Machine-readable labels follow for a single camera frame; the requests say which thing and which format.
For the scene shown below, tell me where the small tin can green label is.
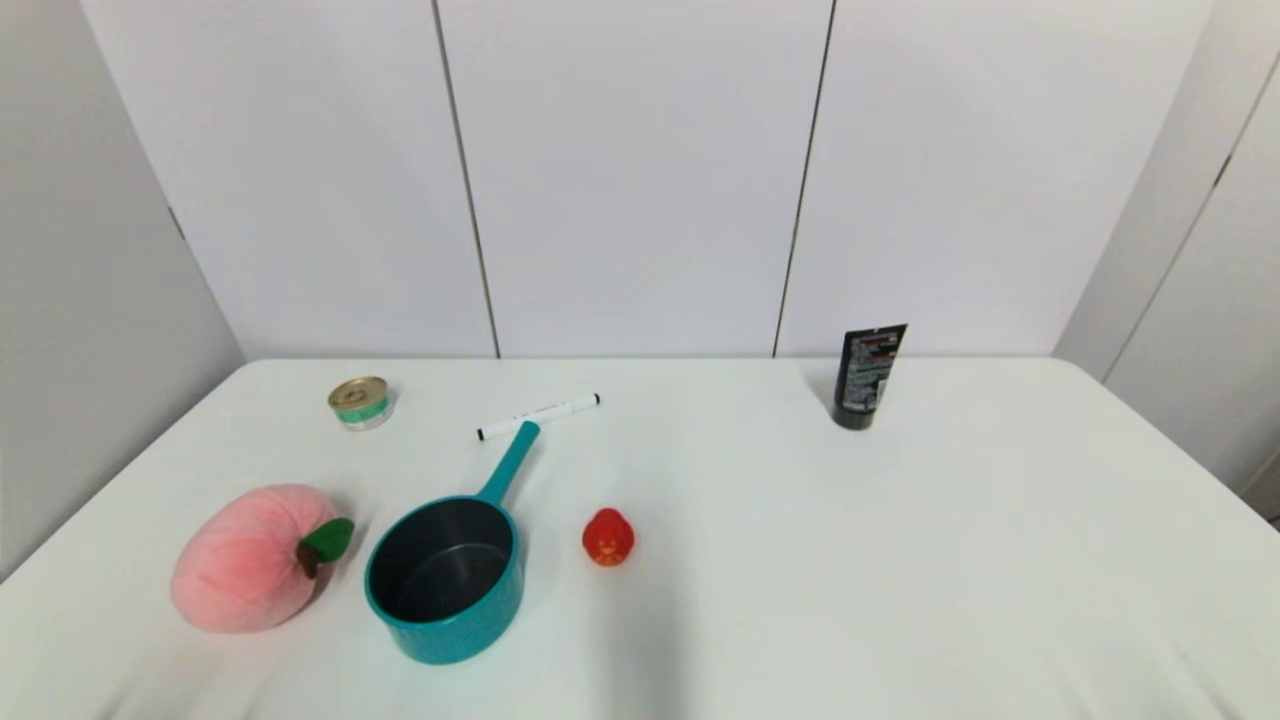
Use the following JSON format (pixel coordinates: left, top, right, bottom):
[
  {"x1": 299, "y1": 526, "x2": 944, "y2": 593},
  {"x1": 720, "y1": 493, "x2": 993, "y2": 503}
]
[{"x1": 327, "y1": 376, "x2": 393, "y2": 432}]

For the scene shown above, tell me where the red rubber duck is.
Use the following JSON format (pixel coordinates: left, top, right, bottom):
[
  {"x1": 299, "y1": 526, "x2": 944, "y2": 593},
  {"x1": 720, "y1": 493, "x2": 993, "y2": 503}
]
[{"x1": 582, "y1": 507, "x2": 636, "y2": 568}]

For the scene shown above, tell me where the white marker pen black cap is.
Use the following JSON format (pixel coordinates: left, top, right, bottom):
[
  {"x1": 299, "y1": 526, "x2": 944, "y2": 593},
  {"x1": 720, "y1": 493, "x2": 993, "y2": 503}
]
[{"x1": 476, "y1": 393, "x2": 602, "y2": 442}]

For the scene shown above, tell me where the pink plush peach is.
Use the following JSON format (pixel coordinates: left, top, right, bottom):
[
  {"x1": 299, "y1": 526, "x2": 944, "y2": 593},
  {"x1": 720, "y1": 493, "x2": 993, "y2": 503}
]
[{"x1": 170, "y1": 484, "x2": 356, "y2": 634}]

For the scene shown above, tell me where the black cosmetic tube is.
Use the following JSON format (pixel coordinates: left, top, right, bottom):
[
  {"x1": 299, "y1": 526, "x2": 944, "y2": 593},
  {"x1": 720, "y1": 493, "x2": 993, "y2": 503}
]
[{"x1": 832, "y1": 323, "x2": 909, "y2": 432}]

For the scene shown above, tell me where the teal saucepan with handle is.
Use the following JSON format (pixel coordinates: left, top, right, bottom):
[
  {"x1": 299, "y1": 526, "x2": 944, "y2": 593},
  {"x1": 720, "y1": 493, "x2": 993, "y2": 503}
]
[{"x1": 363, "y1": 421, "x2": 542, "y2": 666}]

